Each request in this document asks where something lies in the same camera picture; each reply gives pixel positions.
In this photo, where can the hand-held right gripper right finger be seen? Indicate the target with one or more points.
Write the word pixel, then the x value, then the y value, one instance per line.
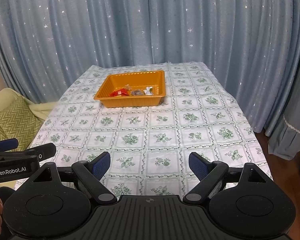
pixel 198 166

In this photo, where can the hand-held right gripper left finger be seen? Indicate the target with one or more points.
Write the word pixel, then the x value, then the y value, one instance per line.
pixel 102 166

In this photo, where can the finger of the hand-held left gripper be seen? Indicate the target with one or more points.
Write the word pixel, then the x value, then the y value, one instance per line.
pixel 5 144
pixel 43 151

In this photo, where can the large red snack packet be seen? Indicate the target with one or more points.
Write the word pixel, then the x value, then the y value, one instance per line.
pixel 118 93

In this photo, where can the orange plastic tray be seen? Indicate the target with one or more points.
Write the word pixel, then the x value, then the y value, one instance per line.
pixel 107 90

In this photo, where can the silver snack sachet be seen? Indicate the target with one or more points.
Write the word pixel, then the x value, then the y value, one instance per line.
pixel 137 92

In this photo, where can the green zigzag cushion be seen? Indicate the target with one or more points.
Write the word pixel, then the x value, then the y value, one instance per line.
pixel 17 122

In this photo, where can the blue curtain with lace trim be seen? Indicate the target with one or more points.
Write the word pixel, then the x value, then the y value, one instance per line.
pixel 292 110

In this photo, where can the blue starry curtain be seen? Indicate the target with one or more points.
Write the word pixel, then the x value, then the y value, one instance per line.
pixel 140 22

